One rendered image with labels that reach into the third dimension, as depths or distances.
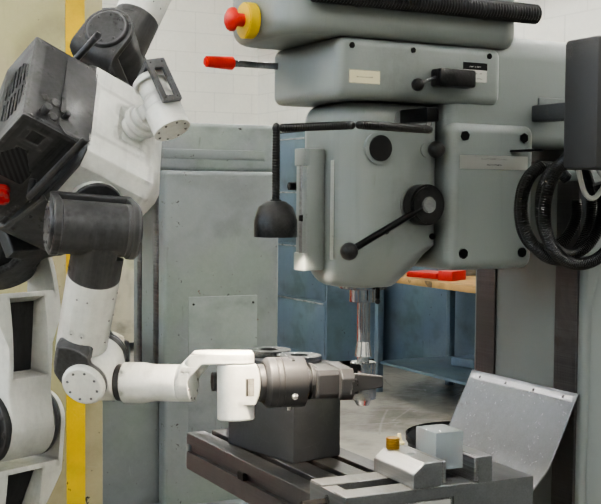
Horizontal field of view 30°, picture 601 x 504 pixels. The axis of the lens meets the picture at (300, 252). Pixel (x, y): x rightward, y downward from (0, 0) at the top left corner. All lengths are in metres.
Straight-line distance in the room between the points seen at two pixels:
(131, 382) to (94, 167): 0.38
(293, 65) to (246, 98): 9.93
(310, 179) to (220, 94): 9.87
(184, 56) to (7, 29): 8.16
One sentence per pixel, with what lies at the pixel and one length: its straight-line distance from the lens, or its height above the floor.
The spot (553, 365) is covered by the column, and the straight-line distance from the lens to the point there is 2.18.
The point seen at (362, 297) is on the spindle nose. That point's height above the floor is 1.29.
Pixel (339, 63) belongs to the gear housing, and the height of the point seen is 1.68.
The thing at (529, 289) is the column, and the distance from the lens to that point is 2.22.
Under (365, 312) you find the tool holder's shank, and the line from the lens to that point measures 2.01.
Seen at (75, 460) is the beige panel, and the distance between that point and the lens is 3.68.
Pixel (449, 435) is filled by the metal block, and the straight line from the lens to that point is 1.82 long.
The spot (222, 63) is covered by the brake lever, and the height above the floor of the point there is 1.70.
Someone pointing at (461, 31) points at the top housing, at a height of 1.75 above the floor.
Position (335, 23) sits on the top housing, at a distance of 1.85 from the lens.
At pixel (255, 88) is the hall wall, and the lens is 11.97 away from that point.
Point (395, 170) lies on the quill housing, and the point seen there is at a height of 1.51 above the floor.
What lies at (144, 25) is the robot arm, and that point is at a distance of 2.21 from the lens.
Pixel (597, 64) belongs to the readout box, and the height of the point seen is 1.68.
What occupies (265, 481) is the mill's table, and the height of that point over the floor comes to 0.93.
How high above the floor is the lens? 1.47
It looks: 3 degrees down
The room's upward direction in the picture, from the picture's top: straight up
